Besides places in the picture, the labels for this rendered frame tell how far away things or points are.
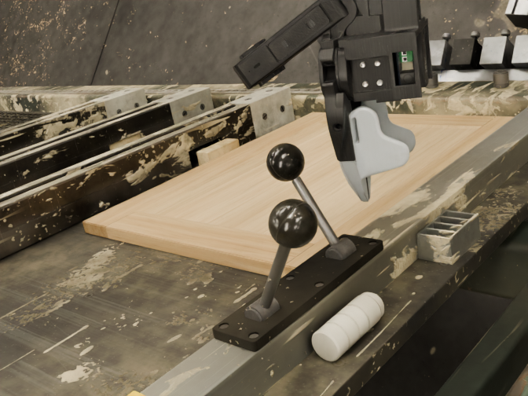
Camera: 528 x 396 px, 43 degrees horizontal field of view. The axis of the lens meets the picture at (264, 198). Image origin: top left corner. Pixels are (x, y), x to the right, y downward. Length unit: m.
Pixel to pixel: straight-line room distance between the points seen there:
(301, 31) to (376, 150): 0.12
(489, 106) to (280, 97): 0.42
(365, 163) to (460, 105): 0.63
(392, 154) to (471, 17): 1.78
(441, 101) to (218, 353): 0.76
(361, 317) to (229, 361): 0.13
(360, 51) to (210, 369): 0.28
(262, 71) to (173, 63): 2.59
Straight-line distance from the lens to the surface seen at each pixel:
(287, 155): 0.64
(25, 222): 1.01
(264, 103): 1.32
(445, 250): 0.73
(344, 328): 0.59
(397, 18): 0.56
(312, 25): 0.57
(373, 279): 0.67
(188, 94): 1.50
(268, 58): 0.58
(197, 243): 0.83
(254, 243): 0.79
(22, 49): 4.36
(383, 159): 0.58
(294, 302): 0.59
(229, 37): 2.97
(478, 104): 1.19
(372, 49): 0.55
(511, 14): 2.02
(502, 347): 0.70
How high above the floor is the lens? 1.94
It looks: 49 degrees down
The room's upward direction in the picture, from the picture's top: 72 degrees counter-clockwise
